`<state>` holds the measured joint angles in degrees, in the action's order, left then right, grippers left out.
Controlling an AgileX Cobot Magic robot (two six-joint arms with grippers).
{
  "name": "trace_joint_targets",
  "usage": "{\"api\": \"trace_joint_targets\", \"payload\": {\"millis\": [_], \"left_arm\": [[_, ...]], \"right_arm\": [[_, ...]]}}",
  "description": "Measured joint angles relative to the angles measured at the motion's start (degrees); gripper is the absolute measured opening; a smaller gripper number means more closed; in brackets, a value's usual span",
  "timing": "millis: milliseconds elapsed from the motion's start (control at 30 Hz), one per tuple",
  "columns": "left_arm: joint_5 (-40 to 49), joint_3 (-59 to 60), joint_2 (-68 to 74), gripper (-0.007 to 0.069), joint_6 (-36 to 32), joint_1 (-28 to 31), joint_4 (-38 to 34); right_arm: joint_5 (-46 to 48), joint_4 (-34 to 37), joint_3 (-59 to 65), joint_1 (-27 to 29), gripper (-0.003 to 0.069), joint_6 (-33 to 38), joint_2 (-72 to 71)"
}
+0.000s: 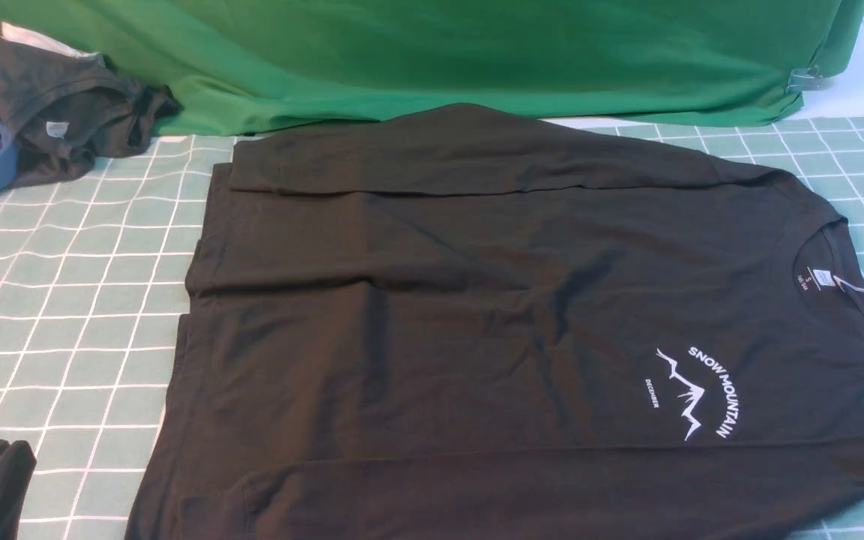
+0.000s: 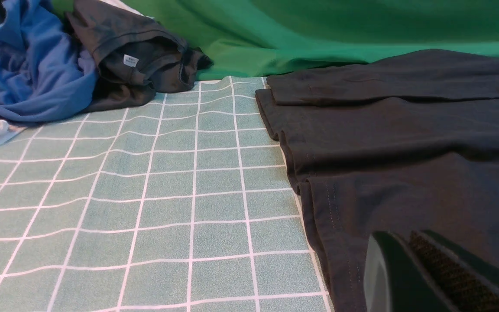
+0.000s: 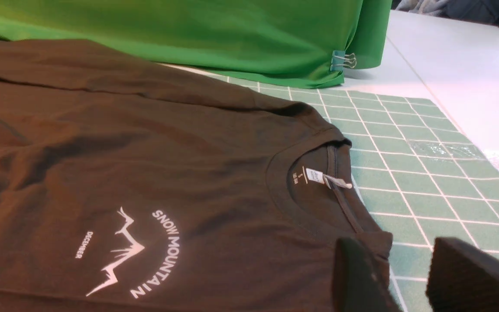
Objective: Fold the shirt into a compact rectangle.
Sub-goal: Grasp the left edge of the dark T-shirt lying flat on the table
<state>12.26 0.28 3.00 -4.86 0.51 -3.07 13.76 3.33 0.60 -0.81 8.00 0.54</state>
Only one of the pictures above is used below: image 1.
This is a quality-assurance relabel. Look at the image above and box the dark gray long-sleeve shirt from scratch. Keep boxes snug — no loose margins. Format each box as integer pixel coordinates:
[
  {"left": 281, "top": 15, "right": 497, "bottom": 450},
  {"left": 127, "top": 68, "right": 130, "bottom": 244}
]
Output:
[{"left": 124, "top": 103, "right": 864, "bottom": 539}]

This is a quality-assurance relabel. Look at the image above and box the white cloth behind garments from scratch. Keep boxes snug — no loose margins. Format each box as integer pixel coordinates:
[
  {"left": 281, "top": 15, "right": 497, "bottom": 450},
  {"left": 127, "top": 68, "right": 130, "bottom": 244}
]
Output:
[{"left": 0, "top": 21, "right": 105, "bottom": 65}]

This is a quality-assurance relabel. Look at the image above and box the silver binder clip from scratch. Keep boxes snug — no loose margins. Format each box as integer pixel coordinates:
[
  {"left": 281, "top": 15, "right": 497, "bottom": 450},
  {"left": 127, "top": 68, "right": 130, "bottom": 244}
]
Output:
[{"left": 785, "top": 65, "right": 825, "bottom": 95}]

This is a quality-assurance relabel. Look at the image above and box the green backdrop cloth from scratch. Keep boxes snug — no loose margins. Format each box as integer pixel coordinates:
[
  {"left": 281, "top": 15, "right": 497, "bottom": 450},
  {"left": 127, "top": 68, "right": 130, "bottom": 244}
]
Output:
[{"left": 0, "top": 1, "right": 864, "bottom": 136}]

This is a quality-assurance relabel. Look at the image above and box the crumpled dark gray garment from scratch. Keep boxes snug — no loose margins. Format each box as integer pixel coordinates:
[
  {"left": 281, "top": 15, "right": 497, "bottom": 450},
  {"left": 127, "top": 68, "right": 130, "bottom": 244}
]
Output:
[{"left": 0, "top": 38, "right": 182, "bottom": 188}]

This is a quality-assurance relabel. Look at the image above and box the teal checkered tablecloth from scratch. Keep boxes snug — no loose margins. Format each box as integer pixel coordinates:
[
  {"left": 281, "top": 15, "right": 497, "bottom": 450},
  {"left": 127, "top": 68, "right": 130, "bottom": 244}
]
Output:
[{"left": 0, "top": 116, "right": 864, "bottom": 539}]

